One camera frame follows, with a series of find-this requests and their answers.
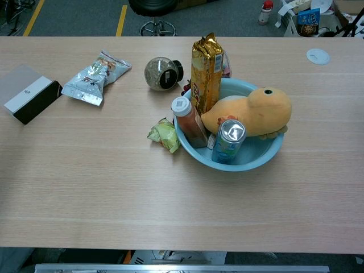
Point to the blue green drink can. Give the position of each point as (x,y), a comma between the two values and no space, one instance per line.
(229,142)

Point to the yellow duck plush toy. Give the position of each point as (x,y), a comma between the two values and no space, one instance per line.
(256,113)

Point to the white robot base unit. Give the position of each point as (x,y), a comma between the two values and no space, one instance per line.
(182,257)

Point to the light blue plastic basin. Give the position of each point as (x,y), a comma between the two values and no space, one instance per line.
(256,155)

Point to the orange juice bottle white cap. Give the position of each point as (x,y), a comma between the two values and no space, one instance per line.
(192,125)

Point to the crumpled green yellow wrapper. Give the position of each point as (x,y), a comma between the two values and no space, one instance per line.
(166,135)

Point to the gold foil snack package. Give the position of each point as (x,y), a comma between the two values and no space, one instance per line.
(205,79)

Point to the glass seed jar black lid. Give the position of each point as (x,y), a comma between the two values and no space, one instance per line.
(159,72)

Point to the clear jar of coloured clips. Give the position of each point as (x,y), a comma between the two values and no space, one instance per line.
(227,66)

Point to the silver snack bag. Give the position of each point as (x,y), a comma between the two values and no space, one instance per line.
(91,79)

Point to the black stool chrome base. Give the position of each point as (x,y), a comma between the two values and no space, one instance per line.
(153,7)

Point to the red white bottle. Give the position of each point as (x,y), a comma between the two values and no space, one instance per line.
(266,12)

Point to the round grey table grommet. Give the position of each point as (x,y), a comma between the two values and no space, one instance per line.
(318,56)

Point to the white and black box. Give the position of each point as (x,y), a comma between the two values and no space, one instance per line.
(28,94)

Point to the blue snack bag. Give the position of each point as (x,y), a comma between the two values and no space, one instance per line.
(309,22)

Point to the white storage box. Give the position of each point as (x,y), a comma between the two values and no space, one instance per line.
(327,24)

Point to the black tripod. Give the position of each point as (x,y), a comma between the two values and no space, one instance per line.
(354,25)

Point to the black metal stand legs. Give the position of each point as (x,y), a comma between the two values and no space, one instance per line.
(14,14)

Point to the aluminium profile rail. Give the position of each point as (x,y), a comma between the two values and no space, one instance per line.
(182,268)

